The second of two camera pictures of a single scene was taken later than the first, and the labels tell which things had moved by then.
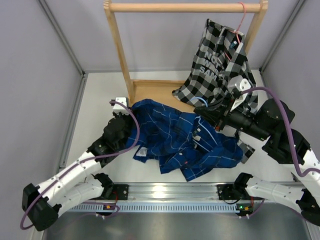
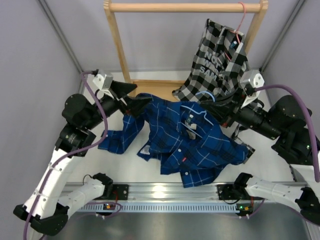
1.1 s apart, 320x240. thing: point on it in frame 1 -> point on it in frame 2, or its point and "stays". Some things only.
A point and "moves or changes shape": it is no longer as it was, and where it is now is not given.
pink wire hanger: [238, 28] stays
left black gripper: [128, 116] -> [135, 104]
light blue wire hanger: [202, 125] -> [202, 112]
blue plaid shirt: [179, 143] moves or changes shape
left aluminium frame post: [58, 31] stays
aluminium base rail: [183, 192] stays
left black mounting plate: [120, 192] stays
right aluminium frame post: [296, 9] stays
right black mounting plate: [225, 192] stays
